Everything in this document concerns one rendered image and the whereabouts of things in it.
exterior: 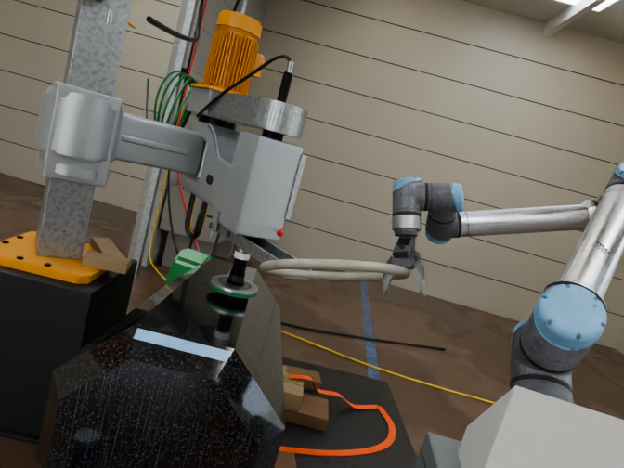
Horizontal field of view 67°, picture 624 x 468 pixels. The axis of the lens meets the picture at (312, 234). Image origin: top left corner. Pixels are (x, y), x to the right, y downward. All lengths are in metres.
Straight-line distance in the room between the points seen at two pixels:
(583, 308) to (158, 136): 1.95
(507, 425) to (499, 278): 6.16
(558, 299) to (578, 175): 6.31
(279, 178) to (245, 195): 0.17
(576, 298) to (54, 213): 2.08
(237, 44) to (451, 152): 4.83
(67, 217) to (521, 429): 2.01
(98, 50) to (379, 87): 5.04
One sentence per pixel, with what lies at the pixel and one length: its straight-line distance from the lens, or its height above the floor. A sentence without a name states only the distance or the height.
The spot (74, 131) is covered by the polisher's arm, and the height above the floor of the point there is 1.38.
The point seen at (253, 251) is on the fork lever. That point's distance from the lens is 1.92.
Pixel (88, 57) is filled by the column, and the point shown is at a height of 1.69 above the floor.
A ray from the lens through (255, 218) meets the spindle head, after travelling 2.00.
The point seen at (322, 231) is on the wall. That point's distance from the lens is 6.94.
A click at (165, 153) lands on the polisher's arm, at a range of 2.50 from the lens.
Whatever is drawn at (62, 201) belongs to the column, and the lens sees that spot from 2.43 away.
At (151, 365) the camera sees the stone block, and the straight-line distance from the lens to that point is 1.69.
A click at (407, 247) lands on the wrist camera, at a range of 1.43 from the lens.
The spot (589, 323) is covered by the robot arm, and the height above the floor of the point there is 1.36.
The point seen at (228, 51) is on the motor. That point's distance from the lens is 2.61.
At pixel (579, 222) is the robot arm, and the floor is 1.57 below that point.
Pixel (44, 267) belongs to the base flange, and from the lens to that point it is 2.37.
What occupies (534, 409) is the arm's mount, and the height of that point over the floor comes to 1.13.
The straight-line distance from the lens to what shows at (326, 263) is 1.32.
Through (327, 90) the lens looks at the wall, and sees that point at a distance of 6.94.
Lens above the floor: 1.57
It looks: 10 degrees down
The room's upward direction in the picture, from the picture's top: 16 degrees clockwise
